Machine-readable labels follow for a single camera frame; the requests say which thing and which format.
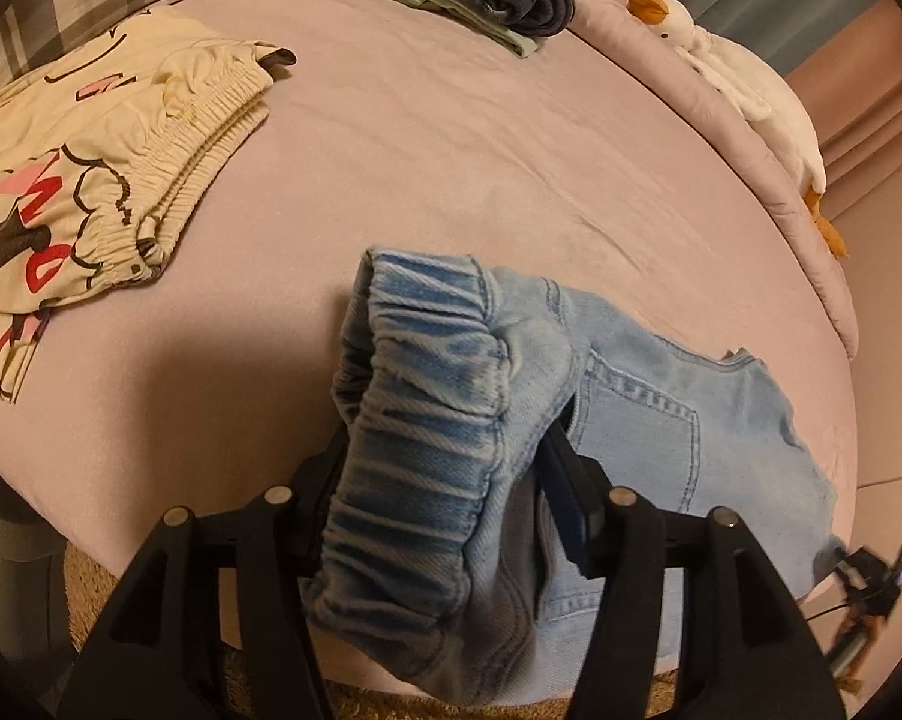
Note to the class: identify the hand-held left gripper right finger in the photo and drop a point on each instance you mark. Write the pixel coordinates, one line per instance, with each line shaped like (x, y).
(571, 511)

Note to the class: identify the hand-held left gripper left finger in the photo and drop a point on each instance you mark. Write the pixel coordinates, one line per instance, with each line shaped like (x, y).
(322, 481)

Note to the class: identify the light blue denim pants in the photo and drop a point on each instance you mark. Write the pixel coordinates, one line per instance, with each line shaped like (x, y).
(421, 390)

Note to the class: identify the cream printed pants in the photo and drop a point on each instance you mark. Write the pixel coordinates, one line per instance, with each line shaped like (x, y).
(84, 165)

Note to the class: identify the black tripod stand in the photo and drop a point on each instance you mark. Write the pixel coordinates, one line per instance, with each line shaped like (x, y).
(867, 577)

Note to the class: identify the pink bed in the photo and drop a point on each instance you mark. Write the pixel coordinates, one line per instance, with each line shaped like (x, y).
(421, 165)

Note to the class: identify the pink quilt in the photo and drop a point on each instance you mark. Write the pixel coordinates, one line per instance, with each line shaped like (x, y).
(736, 161)

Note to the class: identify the white goose plush toy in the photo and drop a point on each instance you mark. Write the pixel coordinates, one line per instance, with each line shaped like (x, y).
(758, 90)

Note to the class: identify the pink curtain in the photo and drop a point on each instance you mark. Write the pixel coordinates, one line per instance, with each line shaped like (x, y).
(863, 112)

